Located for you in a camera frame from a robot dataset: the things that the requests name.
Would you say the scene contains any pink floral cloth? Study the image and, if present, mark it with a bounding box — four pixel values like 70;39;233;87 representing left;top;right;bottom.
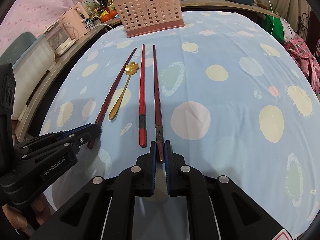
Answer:
283;34;319;95

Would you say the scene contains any dark maroon chopstick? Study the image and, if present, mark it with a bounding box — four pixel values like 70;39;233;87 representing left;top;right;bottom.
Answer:
87;47;138;149

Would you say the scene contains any red tomato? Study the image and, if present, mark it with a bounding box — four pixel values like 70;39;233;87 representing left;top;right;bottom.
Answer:
110;10;118;18
100;14;113;23

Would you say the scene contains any pink toaster appliance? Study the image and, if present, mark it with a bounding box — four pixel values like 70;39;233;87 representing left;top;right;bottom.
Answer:
59;2;89;40

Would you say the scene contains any white dish drainer box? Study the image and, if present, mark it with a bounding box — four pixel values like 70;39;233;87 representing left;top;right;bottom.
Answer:
1;32;55;120

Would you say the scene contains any bright red chopstick left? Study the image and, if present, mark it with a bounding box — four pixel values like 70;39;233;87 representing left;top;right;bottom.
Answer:
139;45;147;148

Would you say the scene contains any red tomato right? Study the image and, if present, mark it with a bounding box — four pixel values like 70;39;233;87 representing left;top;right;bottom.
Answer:
110;10;118;18

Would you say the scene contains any red tomato left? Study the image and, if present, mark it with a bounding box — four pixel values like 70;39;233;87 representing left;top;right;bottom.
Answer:
100;14;113;23

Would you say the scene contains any white small oven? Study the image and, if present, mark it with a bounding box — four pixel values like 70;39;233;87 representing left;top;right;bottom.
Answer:
44;21;77;57

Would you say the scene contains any person's left hand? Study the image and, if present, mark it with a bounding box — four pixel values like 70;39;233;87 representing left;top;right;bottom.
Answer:
2;193;53;236

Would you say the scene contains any dark wooden chair back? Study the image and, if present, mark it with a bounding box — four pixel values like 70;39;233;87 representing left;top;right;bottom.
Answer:
305;10;320;54

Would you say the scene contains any blue planet-print tablecloth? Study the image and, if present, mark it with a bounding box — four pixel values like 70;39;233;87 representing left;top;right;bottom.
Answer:
41;11;319;237

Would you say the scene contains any green bag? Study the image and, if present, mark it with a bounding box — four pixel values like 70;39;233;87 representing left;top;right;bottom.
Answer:
259;15;284;43

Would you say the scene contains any pink perforated utensil basket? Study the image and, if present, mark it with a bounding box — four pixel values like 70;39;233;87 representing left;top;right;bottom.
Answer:
113;0;185;38

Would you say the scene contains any gold flower spoon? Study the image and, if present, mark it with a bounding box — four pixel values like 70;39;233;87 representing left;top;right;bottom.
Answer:
108;61;139;120

